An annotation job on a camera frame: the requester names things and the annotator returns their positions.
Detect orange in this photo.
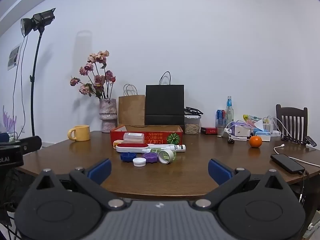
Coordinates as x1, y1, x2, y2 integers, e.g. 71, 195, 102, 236
249, 135, 263, 148

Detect purple packet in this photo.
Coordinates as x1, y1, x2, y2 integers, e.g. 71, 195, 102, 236
229, 121, 250, 130

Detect clear tape roll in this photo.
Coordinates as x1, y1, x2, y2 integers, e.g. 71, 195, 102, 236
157, 149, 177, 165

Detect blue drink can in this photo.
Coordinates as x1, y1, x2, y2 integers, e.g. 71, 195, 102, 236
216, 109, 226, 128

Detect brown paper bag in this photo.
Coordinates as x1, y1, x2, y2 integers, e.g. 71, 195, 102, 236
118, 84, 146, 126

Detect colourful snack packet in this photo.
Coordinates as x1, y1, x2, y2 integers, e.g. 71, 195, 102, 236
243, 114, 262, 124

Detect black paper bag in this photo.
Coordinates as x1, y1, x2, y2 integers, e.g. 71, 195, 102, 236
145, 71, 185, 126

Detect black smartphone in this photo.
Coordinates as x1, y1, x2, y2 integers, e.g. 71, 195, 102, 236
270, 154, 306, 174

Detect blue bottle cap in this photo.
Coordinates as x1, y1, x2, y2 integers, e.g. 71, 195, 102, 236
120, 152, 137, 162

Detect dark wooden chair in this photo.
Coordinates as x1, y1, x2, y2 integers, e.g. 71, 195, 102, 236
276, 104, 308, 140

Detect purple bottle cap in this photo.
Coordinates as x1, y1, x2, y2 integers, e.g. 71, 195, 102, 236
143, 152, 158, 163

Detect pink ceramic vase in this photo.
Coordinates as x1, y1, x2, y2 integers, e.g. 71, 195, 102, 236
99, 98, 118, 133

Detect dried pink roses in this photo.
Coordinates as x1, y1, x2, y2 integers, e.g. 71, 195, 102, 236
70, 50, 116, 99

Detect red white lint brush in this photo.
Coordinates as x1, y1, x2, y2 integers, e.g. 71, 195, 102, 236
115, 143, 175, 153

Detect yellow mug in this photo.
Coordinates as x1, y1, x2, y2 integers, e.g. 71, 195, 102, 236
68, 125, 90, 142

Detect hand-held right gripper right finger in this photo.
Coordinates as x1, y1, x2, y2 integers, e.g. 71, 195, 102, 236
195, 158, 290, 210

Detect clear plastic box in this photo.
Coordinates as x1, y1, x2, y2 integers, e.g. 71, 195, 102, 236
123, 132, 145, 144

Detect red cardboard box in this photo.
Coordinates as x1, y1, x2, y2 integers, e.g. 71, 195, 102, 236
110, 124, 184, 147

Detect white charging cable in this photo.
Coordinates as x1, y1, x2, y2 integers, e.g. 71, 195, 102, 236
274, 144, 320, 167

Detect black studio light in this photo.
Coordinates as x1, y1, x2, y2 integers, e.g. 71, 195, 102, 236
20, 8, 56, 37

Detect black phone holder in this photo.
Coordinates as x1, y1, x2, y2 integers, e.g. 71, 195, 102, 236
280, 135, 317, 147

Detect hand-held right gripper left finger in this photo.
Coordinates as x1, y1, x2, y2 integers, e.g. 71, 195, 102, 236
35, 158, 127, 210

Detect clear glass bottle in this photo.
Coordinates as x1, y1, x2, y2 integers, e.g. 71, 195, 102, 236
225, 96, 235, 130

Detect bundle of white cables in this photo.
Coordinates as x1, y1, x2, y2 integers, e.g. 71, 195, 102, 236
262, 116, 288, 138

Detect clear food container black lid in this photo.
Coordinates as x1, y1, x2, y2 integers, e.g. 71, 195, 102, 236
184, 107, 203, 135

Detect blue tissue pack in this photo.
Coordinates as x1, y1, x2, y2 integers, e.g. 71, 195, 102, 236
253, 128, 272, 142

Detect wall poster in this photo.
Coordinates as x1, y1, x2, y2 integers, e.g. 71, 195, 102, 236
7, 44, 21, 70

